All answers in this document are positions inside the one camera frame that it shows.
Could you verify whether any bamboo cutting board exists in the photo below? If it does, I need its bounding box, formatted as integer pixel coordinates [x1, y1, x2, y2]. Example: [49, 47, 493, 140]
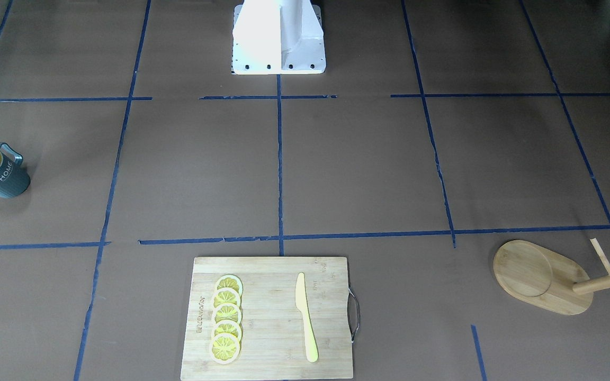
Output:
[180, 256, 354, 380]

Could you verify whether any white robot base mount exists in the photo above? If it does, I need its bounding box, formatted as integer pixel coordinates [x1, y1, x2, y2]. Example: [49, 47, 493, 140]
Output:
[231, 1, 327, 75]

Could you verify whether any lemon slice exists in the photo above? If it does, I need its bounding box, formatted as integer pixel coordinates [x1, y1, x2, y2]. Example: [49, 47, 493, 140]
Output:
[213, 287, 241, 308]
[211, 302, 243, 324]
[210, 333, 241, 365]
[211, 319, 244, 341]
[215, 274, 244, 296]

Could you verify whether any yellow plastic knife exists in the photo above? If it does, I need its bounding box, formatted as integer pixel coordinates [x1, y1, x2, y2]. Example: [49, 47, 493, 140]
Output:
[295, 272, 319, 362]

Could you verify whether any wooden cup storage rack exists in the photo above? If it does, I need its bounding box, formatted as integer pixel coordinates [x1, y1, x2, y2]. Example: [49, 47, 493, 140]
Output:
[493, 238, 610, 315]

